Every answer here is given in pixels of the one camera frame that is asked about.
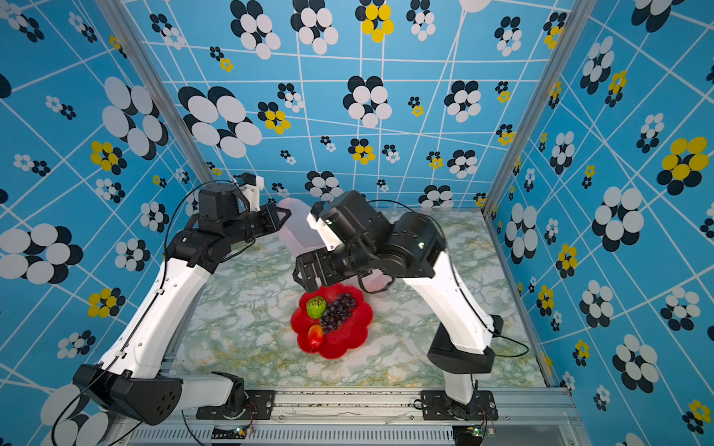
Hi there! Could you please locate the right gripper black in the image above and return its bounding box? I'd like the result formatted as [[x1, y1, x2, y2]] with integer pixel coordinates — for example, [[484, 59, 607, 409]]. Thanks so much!
[[290, 248, 369, 295]]

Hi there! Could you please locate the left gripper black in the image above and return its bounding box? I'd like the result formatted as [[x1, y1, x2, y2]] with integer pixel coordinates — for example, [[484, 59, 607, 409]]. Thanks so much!
[[222, 201, 291, 248]]

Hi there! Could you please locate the pink translucent plastic bag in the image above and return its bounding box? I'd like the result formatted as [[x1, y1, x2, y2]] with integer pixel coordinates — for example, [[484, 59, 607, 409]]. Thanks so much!
[[277, 198, 390, 292]]

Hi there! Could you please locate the dark purple grape bunch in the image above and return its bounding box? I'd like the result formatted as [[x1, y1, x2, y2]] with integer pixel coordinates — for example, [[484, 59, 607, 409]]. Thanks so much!
[[319, 293, 357, 334]]

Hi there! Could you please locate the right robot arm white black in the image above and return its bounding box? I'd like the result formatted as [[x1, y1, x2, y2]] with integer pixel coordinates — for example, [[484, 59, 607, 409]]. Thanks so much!
[[294, 191, 504, 407]]

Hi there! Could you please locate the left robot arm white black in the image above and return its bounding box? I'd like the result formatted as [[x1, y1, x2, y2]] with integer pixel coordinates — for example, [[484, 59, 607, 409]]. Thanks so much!
[[73, 174, 291, 426]]

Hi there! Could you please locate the red flower-shaped plate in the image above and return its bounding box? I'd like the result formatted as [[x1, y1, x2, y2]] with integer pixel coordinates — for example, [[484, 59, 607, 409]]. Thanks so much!
[[290, 284, 374, 360]]

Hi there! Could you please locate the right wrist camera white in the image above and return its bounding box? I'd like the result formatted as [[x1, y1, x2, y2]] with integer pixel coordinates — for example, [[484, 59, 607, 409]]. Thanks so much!
[[307, 202, 343, 251]]

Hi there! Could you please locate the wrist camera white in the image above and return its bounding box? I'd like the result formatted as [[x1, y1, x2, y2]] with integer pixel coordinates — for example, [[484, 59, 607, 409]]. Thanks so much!
[[307, 202, 343, 251], [234, 172, 265, 212]]

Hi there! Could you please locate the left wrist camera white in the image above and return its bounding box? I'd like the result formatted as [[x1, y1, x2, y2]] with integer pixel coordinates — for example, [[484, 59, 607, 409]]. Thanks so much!
[[234, 172, 265, 212]]

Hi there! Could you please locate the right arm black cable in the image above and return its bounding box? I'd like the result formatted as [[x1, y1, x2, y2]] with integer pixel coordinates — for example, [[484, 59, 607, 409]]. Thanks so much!
[[361, 199, 531, 359]]

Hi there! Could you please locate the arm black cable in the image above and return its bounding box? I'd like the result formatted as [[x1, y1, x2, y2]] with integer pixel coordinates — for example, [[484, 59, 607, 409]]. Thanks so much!
[[361, 199, 531, 359], [49, 179, 241, 446]]

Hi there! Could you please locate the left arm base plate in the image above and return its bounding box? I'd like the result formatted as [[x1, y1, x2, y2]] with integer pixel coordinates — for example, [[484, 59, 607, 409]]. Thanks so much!
[[196, 390, 276, 421]]

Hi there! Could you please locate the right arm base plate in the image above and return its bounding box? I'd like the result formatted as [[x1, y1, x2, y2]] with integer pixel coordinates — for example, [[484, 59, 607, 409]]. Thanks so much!
[[419, 390, 499, 423]]

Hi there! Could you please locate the left aluminium corner post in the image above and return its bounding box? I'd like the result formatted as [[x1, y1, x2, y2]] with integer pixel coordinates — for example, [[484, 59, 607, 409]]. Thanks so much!
[[98, 1, 219, 198]]

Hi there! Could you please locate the aluminium corner post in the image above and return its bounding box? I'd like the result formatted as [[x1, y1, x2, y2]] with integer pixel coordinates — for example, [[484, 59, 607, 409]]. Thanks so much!
[[98, 1, 219, 198], [483, 0, 597, 217]]

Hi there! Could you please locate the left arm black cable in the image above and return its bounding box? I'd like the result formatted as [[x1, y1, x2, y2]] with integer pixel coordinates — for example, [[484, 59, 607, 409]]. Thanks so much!
[[49, 179, 241, 446]]

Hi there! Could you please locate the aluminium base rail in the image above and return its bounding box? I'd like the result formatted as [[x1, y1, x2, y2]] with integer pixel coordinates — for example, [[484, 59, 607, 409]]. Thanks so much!
[[105, 388, 591, 445]]

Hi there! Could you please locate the right aluminium corner post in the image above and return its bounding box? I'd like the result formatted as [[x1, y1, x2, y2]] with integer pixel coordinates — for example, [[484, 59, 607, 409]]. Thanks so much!
[[483, 0, 597, 217]]

